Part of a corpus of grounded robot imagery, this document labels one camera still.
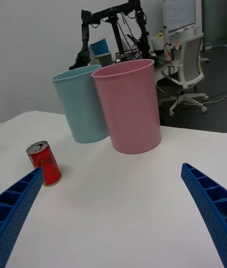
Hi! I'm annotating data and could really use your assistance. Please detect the red drink can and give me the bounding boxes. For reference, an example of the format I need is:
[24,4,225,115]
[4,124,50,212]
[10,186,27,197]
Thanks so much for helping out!
[26,140,62,187]

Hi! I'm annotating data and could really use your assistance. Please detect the grey plastic bin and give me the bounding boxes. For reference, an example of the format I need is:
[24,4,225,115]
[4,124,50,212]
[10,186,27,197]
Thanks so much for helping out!
[94,52,113,67]

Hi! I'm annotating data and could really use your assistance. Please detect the whiteboard on stand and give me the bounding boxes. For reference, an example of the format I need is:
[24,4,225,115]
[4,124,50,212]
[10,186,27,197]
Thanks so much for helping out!
[161,0,197,35]

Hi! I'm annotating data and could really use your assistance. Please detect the grey desk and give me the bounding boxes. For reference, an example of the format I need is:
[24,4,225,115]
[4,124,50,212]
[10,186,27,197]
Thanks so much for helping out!
[115,48,185,75]

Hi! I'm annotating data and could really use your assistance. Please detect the white grey office chair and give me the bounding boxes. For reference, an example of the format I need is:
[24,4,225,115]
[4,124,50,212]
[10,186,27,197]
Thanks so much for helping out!
[161,33,210,116]

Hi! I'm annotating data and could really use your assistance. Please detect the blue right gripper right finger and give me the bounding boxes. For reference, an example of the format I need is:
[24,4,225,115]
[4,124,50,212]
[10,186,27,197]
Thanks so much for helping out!
[181,162,227,268]

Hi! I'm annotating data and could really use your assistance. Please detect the white round container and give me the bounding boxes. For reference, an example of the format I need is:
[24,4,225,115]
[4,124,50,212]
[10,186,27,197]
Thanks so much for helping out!
[151,35,166,50]

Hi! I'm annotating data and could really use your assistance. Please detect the pink plastic bin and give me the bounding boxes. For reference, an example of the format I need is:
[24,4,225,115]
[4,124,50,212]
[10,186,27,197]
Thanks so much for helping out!
[91,59,162,155]

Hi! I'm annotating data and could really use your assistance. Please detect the small pink-label bottle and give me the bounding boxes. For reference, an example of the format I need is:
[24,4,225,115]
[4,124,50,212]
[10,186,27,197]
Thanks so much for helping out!
[164,43,173,61]

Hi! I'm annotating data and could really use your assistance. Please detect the pale blue plastic bin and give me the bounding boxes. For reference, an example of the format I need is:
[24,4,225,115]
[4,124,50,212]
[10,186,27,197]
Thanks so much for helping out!
[51,64,110,144]

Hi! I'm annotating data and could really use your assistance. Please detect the small blue plastic bin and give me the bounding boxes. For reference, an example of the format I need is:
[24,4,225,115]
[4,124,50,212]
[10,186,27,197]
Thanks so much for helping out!
[90,38,111,56]

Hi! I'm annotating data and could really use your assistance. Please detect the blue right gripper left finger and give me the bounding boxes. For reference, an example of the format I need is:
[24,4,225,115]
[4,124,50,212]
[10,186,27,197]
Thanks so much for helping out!
[0,166,44,268]

